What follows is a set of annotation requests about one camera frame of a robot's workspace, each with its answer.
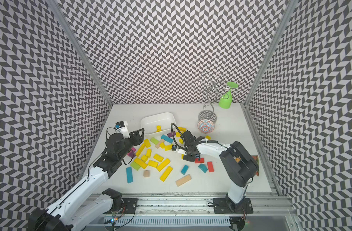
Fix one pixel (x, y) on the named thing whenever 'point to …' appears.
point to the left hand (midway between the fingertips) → (140, 131)
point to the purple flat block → (169, 134)
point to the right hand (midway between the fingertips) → (188, 155)
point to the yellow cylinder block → (158, 127)
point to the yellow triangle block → (158, 129)
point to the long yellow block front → (166, 173)
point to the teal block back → (167, 138)
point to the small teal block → (184, 169)
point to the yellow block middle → (168, 147)
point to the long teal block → (129, 174)
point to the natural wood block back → (157, 146)
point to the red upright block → (210, 166)
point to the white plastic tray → (149, 123)
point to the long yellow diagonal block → (142, 147)
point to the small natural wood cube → (146, 173)
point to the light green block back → (154, 140)
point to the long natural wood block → (182, 180)
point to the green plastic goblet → (225, 100)
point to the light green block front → (136, 166)
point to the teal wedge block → (203, 167)
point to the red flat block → (202, 160)
